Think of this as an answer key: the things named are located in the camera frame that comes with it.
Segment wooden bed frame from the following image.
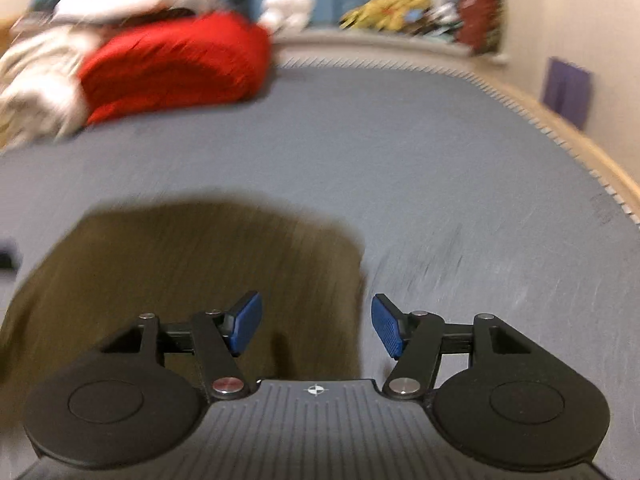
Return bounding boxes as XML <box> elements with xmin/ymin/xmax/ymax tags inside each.
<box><xmin>464</xmin><ymin>66</ymin><xmax>640</xmax><ymax>212</ymax></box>

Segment yellow plush toy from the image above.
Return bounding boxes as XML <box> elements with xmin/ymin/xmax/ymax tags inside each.
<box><xmin>338</xmin><ymin>0</ymin><xmax>431</xmax><ymax>32</ymax></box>

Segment brown corduroy pants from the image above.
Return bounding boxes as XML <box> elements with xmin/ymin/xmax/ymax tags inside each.
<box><xmin>0</xmin><ymin>200</ymin><xmax>368</xmax><ymax>386</ymax></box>

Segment dark red cushion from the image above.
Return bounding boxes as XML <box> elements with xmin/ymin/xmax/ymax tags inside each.
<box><xmin>456</xmin><ymin>0</ymin><xmax>503</xmax><ymax>54</ymax></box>

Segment grey quilted mattress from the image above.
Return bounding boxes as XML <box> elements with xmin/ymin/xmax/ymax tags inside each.
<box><xmin>1</xmin><ymin>66</ymin><xmax>639</xmax><ymax>479</ymax></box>

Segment white plush toy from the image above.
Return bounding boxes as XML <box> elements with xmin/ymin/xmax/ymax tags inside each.
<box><xmin>257</xmin><ymin>0</ymin><xmax>317</xmax><ymax>35</ymax></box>

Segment purple box by wall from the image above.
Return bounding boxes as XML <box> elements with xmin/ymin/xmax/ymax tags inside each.
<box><xmin>541</xmin><ymin>56</ymin><xmax>592</xmax><ymax>131</ymax></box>

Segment white folded blanket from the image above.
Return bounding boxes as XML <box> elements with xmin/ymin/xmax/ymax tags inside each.
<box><xmin>1</xmin><ymin>25</ymin><xmax>104</xmax><ymax>152</ymax></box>

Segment red folded quilt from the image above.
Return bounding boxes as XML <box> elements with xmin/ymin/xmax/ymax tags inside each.
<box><xmin>77</xmin><ymin>11</ymin><xmax>272</xmax><ymax>125</ymax></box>

